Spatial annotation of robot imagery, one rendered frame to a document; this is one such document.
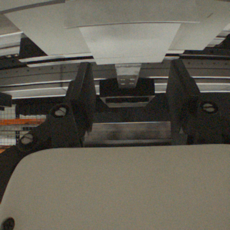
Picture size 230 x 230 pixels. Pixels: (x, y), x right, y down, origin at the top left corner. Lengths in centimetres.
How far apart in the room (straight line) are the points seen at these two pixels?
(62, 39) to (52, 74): 31
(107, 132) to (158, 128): 6
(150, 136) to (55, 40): 14
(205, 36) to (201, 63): 31
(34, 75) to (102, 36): 36
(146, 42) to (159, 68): 28
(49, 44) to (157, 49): 11
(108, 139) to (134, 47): 11
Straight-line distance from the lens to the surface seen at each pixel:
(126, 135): 21
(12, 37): 26
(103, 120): 72
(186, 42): 20
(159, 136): 21
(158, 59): 24
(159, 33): 18
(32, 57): 24
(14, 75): 54
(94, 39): 18
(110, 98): 40
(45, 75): 49
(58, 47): 20
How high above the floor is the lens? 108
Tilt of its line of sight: 3 degrees down
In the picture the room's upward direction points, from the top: 179 degrees clockwise
